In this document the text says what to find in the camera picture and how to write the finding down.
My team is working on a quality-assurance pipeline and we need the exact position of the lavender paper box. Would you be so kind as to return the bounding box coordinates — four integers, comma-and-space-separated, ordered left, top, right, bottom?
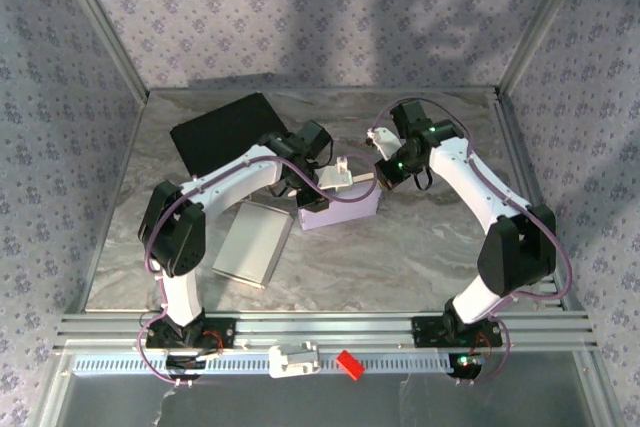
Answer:
297, 174, 382, 232

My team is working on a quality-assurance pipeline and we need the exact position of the white paper box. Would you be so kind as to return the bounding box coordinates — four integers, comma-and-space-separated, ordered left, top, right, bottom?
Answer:
211, 200, 295, 290

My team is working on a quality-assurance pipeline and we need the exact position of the black hard case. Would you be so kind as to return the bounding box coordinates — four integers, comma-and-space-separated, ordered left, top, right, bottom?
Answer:
169, 92, 287, 176

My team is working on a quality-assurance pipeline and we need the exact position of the red plastic block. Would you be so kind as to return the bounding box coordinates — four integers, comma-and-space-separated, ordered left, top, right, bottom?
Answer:
335, 349, 367, 382

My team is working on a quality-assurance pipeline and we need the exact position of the black round controller board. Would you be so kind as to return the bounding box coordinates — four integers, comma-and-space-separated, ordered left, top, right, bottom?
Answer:
164, 354, 207, 381
447, 352, 484, 379

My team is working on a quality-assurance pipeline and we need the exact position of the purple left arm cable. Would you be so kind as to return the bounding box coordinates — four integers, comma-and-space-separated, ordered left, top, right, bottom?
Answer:
135, 152, 376, 388

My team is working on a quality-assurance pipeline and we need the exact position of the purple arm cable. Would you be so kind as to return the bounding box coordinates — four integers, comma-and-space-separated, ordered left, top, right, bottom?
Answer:
135, 152, 376, 388
369, 97, 575, 388

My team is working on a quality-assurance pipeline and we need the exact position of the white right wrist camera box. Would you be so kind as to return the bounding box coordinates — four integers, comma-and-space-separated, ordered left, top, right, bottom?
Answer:
366, 126, 401, 158

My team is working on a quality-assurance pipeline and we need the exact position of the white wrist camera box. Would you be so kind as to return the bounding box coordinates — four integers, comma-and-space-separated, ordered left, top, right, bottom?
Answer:
366, 126, 401, 158
318, 157, 356, 192

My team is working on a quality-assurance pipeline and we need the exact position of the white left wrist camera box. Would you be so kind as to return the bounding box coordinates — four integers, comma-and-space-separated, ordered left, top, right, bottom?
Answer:
318, 157, 356, 192

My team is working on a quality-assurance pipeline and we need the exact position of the aluminium table edge rail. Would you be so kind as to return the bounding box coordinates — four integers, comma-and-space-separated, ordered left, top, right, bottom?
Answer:
74, 91, 151, 314
147, 85, 501, 94
492, 89, 574, 311

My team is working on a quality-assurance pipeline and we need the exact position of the aluminium frame beam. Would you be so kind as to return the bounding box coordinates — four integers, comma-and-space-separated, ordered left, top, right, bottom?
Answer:
55, 310, 600, 354

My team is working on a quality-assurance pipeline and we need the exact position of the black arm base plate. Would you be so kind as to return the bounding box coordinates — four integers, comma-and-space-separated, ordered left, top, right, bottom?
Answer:
144, 317, 237, 351
410, 315, 503, 349

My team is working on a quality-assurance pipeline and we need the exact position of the white plastic bracket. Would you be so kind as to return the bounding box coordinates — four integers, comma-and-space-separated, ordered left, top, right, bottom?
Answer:
268, 341, 321, 379

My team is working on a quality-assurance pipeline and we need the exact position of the slotted grey cable duct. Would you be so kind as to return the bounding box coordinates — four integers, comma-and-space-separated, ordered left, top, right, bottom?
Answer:
72, 352, 481, 376

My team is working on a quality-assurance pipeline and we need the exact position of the aluminium corner post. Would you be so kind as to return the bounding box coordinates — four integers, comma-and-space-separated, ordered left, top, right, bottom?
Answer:
497, 0, 597, 98
49, 0, 151, 101

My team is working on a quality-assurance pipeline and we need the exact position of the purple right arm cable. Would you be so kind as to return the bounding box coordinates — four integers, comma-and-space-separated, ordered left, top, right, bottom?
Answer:
369, 97, 575, 388

